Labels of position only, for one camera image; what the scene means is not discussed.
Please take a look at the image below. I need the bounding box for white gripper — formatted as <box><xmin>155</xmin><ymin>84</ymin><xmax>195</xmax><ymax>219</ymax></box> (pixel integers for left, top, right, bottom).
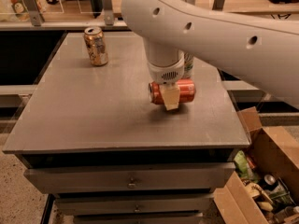
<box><xmin>147</xmin><ymin>49</ymin><xmax>184</xmax><ymax>111</ymax></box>

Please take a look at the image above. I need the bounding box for red coke can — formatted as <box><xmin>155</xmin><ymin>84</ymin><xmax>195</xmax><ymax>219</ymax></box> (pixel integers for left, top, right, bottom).
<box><xmin>149</xmin><ymin>78</ymin><xmax>196</xmax><ymax>105</ymax></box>

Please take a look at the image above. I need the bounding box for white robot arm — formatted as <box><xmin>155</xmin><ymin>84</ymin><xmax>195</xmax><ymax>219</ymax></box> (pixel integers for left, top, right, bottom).
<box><xmin>121</xmin><ymin>0</ymin><xmax>299</xmax><ymax>108</ymax></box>

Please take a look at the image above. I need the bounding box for white green 7up can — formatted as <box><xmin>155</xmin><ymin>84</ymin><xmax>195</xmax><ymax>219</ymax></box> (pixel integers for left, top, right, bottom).
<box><xmin>183</xmin><ymin>53</ymin><xmax>193</xmax><ymax>78</ymax></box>

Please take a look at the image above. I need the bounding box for gold brown soda can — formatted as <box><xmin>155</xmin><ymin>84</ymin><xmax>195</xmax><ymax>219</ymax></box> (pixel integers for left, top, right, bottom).
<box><xmin>84</xmin><ymin>26</ymin><xmax>108</xmax><ymax>66</ymax></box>

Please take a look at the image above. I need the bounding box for top drawer with knob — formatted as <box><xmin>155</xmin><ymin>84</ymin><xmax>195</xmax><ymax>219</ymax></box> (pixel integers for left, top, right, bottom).
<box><xmin>24</xmin><ymin>162</ymin><xmax>235</xmax><ymax>194</ymax></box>

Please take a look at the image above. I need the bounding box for drawer with knob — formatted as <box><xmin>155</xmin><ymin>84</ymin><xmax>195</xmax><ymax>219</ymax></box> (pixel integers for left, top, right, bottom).
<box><xmin>56</xmin><ymin>193</ymin><xmax>213</xmax><ymax>216</ymax></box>
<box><xmin>24</xmin><ymin>162</ymin><xmax>235</xmax><ymax>194</ymax></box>

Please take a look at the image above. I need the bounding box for grey drawer cabinet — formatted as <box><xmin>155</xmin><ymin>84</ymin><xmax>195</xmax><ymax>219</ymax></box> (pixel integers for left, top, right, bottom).
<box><xmin>2</xmin><ymin>29</ymin><xmax>251</xmax><ymax>224</ymax></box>

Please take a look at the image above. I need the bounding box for bottom drawer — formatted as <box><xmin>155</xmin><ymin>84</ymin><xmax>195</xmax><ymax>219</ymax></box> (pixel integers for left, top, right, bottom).
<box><xmin>74</xmin><ymin>212</ymin><xmax>203</xmax><ymax>224</ymax></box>

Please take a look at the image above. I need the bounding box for cardboard box of items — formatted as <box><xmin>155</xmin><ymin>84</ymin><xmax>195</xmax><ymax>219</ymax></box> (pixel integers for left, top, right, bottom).
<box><xmin>214</xmin><ymin>107</ymin><xmax>299</xmax><ymax>224</ymax></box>

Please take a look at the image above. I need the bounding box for middle drawer with knob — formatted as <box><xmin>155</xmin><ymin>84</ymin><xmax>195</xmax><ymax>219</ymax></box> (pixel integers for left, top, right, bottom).
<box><xmin>56</xmin><ymin>193</ymin><xmax>213</xmax><ymax>216</ymax></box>

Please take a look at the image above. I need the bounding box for orange snack bag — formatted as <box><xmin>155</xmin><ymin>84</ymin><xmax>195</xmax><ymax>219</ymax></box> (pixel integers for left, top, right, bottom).
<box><xmin>1</xmin><ymin>0</ymin><xmax>46</xmax><ymax>21</ymax></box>

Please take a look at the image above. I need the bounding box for metal railing bar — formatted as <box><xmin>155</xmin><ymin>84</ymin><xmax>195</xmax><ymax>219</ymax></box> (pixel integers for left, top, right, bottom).
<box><xmin>0</xmin><ymin>20</ymin><xmax>128</xmax><ymax>31</ymax></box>

